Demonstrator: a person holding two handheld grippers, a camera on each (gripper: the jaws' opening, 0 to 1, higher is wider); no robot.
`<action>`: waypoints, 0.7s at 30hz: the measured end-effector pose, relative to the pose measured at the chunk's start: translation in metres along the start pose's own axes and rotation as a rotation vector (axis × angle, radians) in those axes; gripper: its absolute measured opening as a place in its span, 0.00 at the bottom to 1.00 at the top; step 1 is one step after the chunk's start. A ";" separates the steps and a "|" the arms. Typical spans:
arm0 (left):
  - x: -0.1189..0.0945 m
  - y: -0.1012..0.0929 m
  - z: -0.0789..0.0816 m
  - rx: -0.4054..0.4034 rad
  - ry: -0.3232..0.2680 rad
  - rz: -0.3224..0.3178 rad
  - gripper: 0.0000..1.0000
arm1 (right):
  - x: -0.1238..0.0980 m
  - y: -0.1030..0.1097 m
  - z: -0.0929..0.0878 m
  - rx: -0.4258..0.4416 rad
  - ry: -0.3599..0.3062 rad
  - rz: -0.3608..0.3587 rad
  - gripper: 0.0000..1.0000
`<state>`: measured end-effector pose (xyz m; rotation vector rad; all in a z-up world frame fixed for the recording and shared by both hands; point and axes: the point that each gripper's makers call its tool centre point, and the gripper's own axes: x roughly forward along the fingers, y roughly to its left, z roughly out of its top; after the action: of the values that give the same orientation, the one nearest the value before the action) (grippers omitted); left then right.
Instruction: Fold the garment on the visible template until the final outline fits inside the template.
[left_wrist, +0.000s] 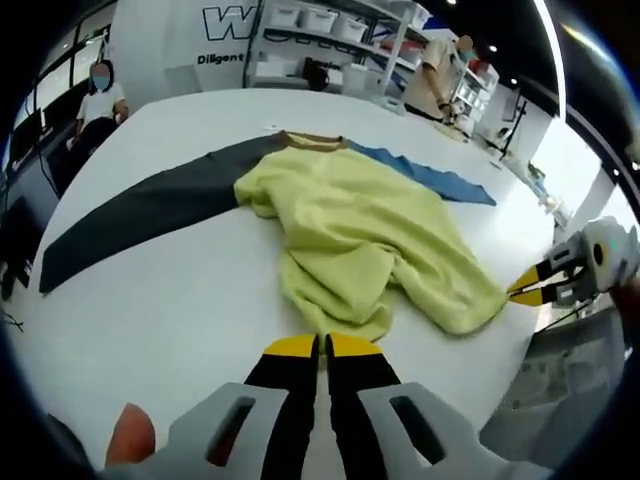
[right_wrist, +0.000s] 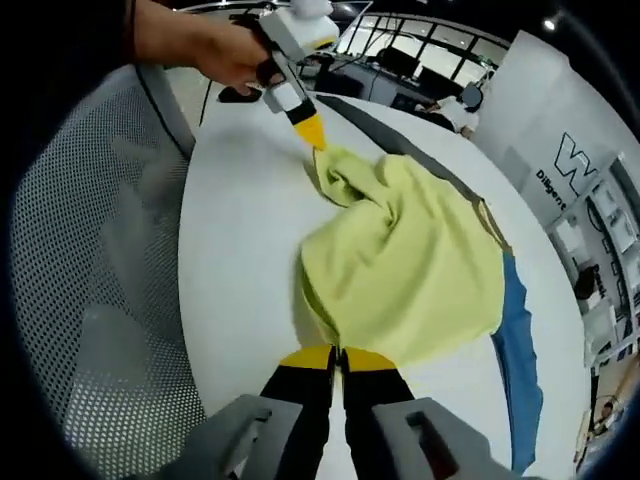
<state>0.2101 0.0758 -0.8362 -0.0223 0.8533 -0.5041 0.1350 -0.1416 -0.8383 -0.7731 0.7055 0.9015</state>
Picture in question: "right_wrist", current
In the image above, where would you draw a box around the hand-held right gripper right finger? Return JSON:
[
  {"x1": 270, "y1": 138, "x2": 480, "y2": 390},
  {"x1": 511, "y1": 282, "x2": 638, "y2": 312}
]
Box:
[{"x1": 341, "y1": 346, "x2": 496, "y2": 480}]

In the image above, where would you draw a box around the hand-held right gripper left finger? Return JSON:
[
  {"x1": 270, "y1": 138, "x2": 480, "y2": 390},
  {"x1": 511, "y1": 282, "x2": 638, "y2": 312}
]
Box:
[{"x1": 197, "y1": 346, "x2": 335, "y2": 480}]

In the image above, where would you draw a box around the yellow blue grey garment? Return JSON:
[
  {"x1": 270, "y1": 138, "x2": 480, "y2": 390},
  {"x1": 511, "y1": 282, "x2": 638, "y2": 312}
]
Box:
[{"x1": 298, "y1": 97, "x2": 544, "y2": 474}]

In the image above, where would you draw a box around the person's left hand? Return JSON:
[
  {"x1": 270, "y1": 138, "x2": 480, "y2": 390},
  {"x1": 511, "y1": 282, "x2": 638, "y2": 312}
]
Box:
[{"x1": 199, "y1": 19, "x2": 281, "y2": 96}]

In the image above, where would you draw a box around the grey office desk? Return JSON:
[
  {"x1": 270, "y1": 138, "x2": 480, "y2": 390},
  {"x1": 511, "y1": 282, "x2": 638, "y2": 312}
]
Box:
[{"x1": 319, "y1": 54, "x2": 401, "y2": 106}]

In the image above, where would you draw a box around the black computer monitor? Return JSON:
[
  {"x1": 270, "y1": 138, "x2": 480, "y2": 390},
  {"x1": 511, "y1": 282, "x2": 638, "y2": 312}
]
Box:
[
  {"x1": 379, "y1": 47, "x2": 419, "y2": 79},
  {"x1": 419, "y1": 67, "x2": 464, "y2": 97}
]

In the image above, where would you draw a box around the white printed partition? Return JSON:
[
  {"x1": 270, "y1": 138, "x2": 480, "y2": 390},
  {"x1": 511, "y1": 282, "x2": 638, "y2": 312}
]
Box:
[{"x1": 474, "y1": 29, "x2": 601, "y2": 221}]

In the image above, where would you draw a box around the black bag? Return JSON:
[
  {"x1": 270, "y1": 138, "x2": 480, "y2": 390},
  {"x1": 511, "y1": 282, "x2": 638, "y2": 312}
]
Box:
[{"x1": 574, "y1": 267, "x2": 604, "y2": 301}]

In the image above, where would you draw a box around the grey mesh office chair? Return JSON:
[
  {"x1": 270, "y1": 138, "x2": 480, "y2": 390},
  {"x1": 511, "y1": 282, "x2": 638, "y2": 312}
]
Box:
[{"x1": 9, "y1": 64, "x2": 211, "y2": 451}]

